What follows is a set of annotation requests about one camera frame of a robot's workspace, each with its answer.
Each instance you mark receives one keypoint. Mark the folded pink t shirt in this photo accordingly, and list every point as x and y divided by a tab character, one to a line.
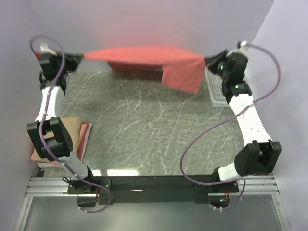
83	137

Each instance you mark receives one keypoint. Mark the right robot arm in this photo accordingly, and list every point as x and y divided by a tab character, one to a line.
260	153

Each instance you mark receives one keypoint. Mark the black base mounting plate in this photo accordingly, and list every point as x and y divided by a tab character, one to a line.
147	189

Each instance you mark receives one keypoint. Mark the white plastic basket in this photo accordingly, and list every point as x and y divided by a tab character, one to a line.
214	86

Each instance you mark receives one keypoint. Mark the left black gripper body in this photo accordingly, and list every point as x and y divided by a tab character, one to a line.
58	59

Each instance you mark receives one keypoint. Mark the folded white t shirt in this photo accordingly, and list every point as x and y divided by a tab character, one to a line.
87	139

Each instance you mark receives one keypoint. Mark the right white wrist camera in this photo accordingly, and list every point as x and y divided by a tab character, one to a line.
243	47

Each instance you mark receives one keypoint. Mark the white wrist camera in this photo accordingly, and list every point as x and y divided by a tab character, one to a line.
44	49
243	47

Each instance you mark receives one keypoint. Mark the aluminium rail frame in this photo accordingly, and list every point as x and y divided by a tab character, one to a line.
55	187

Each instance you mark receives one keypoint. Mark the red t shirt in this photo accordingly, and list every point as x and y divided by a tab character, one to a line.
182	70

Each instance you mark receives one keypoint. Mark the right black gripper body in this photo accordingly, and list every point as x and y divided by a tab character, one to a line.
221	70

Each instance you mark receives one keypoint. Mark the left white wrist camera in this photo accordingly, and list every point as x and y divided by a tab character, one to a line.
44	49

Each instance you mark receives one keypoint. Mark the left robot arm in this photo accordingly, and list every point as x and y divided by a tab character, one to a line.
48	134

